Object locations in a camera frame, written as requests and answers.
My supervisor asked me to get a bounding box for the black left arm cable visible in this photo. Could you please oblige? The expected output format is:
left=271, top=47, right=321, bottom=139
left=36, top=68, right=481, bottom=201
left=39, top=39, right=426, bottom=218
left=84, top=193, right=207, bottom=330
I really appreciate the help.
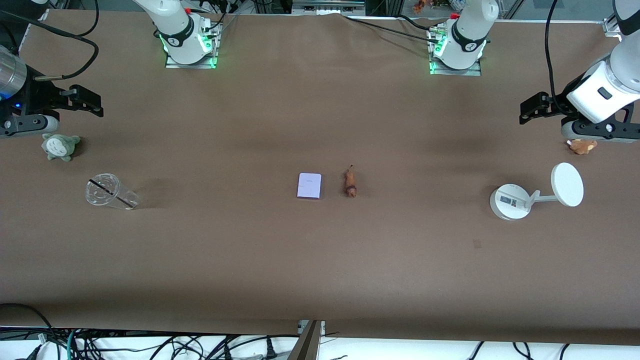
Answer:
left=545, top=0, right=568, bottom=113

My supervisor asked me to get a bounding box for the white round desk mirror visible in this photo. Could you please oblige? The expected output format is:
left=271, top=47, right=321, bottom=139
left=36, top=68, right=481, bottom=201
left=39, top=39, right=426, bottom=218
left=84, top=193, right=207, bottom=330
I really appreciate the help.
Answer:
left=489, top=162, right=585, bottom=221

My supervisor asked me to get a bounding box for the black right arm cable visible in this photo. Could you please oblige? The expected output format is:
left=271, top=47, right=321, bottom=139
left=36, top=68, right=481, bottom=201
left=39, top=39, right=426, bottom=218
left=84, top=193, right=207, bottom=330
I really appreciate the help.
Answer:
left=0, top=0, right=100, bottom=81

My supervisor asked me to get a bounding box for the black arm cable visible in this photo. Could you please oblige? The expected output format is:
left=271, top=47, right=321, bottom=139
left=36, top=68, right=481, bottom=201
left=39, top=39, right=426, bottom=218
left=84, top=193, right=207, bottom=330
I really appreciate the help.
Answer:
left=0, top=0, right=100, bottom=81
left=545, top=0, right=568, bottom=113

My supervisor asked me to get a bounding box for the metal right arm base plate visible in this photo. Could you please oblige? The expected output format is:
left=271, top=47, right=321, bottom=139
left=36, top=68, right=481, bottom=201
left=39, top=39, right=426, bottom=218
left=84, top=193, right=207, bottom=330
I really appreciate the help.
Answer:
left=165, top=22, right=219, bottom=69

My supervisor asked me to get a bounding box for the black drinking straw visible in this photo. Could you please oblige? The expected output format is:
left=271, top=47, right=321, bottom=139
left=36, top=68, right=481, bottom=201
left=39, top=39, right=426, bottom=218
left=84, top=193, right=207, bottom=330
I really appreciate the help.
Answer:
left=88, top=178, right=136, bottom=208

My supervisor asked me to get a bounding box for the grey green plush toy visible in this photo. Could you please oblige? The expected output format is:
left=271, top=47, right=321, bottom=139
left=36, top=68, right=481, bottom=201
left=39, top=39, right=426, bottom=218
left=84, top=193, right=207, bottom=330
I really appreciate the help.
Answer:
left=41, top=133, right=81, bottom=162

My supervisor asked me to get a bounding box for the aluminium frame rail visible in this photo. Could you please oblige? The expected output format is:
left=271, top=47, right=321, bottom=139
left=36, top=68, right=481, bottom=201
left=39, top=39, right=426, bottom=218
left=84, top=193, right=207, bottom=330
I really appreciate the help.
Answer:
left=292, top=0, right=367, bottom=15

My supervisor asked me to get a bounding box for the long black table cable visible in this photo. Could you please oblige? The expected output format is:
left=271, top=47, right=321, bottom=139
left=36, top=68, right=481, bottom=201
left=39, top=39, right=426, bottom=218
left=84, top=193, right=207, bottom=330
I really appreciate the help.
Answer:
left=342, top=15, right=442, bottom=42

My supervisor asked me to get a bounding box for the brown lion statue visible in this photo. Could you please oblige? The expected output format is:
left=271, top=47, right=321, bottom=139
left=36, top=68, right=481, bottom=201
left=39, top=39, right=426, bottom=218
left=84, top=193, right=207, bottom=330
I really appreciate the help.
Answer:
left=343, top=164, right=358, bottom=198

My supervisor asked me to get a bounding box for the clear plastic cup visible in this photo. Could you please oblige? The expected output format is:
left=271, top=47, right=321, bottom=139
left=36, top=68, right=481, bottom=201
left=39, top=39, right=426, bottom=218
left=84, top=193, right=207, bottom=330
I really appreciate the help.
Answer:
left=85, top=173, right=142, bottom=211

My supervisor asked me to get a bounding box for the brown hamster plush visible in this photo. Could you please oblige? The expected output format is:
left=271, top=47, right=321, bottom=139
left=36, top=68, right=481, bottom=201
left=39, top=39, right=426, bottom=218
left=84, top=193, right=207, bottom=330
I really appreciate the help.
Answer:
left=566, top=139, right=598, bottom=155

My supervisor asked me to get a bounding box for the brown table cover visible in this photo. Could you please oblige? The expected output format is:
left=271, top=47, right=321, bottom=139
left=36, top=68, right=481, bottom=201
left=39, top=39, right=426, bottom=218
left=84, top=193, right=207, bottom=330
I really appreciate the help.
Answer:
left=0, top=9, right=640, bottom=346

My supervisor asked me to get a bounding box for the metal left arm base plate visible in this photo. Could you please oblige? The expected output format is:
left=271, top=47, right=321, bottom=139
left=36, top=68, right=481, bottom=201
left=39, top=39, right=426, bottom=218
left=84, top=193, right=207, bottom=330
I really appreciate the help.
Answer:
left=428, top=27, right=482, bottom=77

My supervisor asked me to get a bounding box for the short black table cable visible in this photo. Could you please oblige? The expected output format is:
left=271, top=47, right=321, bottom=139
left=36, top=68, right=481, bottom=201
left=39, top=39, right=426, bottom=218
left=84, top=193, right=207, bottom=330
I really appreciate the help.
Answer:
left=397, top=14, right=447, bottom=30

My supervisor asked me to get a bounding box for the aluminium frame post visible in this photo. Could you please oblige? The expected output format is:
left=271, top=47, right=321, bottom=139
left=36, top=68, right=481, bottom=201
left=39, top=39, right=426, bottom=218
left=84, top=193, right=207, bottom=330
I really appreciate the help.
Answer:
left=287, top=320, right=326, bottom=360

